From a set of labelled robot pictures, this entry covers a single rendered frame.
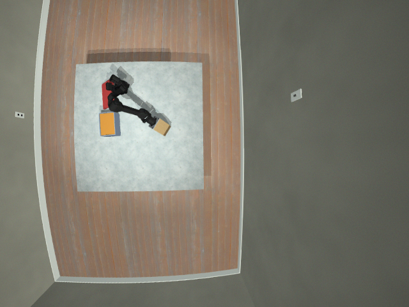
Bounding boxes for red square lid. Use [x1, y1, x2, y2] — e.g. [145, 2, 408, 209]
[102, 80, 114, 109]

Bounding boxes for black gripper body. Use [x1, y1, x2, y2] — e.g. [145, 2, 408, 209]
[106, 83, 116, 91]

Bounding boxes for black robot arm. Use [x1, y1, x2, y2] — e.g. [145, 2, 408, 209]
[107, 74, 157, 126]

